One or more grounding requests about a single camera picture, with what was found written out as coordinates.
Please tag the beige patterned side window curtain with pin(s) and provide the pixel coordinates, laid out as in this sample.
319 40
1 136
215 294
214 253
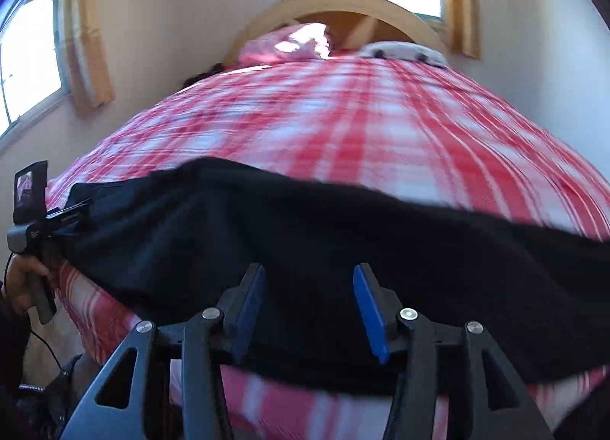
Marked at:
88 40

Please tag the dark object beside bed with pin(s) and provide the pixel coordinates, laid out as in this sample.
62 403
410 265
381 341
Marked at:
202 74

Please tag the bed with red plaid sheet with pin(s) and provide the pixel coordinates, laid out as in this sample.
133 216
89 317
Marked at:
357 125

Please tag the white pillow with black dots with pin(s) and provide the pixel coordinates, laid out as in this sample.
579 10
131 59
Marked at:
400 50

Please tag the black pants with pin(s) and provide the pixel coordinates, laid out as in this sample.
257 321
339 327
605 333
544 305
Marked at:
305 230

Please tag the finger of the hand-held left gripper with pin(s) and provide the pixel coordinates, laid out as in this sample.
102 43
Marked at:
74 218

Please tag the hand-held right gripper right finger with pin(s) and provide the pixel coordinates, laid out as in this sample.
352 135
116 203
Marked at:
369 311

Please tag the side window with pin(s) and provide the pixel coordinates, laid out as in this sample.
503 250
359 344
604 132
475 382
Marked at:
28 54

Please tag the person's left forearm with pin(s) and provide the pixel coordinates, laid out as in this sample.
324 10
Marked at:
12 335

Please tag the person's left hand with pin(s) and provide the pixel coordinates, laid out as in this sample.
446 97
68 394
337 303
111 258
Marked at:
19 283

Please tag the pink pillow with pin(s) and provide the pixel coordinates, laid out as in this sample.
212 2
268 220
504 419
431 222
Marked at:
286 47

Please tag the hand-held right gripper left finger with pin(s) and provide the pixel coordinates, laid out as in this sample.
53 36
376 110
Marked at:
252 306

